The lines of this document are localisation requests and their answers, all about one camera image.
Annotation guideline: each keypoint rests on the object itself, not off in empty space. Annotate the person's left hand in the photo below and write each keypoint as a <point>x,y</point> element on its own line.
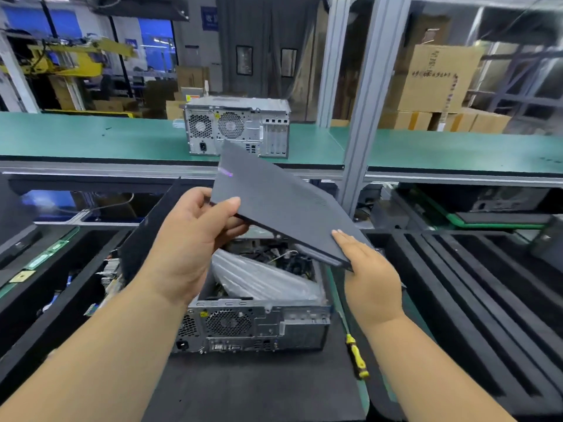
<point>189,250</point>

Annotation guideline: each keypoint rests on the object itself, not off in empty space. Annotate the person's right hand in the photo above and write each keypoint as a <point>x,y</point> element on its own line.
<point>374,290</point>

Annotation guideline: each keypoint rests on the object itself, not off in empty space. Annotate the clear plastic bag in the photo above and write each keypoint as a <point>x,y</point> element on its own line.
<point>264,281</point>

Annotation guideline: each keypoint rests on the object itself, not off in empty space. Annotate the grey computer case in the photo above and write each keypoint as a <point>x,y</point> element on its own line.
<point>255,325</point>

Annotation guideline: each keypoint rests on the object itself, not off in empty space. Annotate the grey side panel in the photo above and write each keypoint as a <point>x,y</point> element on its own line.
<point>281,202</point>

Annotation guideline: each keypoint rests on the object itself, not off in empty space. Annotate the person's right forearm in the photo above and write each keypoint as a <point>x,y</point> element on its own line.
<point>431,373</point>

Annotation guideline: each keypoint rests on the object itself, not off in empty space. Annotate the person's left forearm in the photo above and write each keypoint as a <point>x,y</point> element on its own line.
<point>97,364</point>

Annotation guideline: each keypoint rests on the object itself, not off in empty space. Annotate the silver backed desktop computer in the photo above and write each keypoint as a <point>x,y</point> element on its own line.
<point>237,127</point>

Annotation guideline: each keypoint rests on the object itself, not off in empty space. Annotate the open black computer tower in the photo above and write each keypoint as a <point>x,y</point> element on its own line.
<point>13,224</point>

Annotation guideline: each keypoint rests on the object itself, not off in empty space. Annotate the dark grey computer box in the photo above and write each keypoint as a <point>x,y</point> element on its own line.
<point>550,246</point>

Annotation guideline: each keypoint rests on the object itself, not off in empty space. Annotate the black upright side panel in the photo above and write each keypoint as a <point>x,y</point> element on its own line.
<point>149,233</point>

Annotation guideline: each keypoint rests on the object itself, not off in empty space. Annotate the empty black foam tray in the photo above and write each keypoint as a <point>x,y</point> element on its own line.
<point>457,347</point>

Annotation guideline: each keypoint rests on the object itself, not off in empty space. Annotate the green upper shelf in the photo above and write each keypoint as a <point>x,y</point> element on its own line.
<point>105,140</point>

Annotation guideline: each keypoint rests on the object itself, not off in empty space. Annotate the green memory stick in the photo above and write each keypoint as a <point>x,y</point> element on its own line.
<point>48,253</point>

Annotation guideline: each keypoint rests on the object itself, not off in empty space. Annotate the yellow paper label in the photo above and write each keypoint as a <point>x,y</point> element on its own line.
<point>22,276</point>

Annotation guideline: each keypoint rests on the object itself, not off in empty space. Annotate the black foam tray with boards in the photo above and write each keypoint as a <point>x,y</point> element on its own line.
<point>35,347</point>

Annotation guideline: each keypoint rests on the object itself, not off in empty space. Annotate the yellow machine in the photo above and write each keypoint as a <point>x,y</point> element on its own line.
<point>79,59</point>

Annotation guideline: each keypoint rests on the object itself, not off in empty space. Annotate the stack of cardboard boxes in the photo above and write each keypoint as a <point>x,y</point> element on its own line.
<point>431,74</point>

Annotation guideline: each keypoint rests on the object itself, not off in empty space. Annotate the aluminium frame post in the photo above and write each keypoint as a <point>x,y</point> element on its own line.
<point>369,101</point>
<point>332,57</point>

